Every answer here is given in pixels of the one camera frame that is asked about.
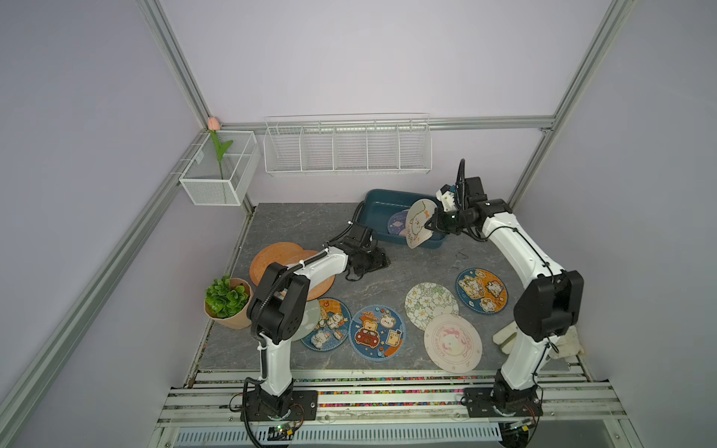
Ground purple bunny planet coaster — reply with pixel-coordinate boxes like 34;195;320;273
387;209;409;237

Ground cream alpaca coaster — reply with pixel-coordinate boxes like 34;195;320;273
405;199;437;249

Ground teal plastic storage box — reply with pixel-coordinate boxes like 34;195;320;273
358;189;438;246

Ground pale green bunny coaster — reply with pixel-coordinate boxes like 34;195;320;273
291;300;321;342

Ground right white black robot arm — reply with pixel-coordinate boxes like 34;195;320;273
418;173;584;416

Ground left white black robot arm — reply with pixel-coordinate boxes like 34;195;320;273
244;222;389;417

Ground front orange cork coaster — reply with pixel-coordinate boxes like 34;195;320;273
282;250;335;302

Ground orange cork coaster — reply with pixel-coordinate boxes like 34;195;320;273
282;250;335;302
249;242;304;286

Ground back orange cork coaster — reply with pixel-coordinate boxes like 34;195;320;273
249;242;304;286

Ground blue orange animals coaster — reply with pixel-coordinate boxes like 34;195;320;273
301;298;351;352

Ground blue orange cats coaster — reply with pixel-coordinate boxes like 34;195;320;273
455;268;509;315

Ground white green floral coaster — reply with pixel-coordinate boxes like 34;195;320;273
404;282;459;330

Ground blue toast characters coaster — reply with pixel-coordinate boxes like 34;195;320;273
348;304;408;362

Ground pink white bunny coaster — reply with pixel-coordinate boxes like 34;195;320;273
424;315;483;373

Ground small potted green plant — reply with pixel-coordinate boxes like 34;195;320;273
204;274;253;330

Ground white green work glove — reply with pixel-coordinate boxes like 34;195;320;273
492;321;584;360

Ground artificial pink tulip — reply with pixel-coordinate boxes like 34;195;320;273
207;117;233;179

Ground white wire wall rack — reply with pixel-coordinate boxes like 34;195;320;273
263;113;433;175

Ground white mesh wall basket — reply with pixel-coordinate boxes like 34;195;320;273
179;131;261;206

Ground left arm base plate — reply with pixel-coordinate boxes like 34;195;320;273
245;388;319;422

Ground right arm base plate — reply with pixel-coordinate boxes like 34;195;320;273
459;388;543;418

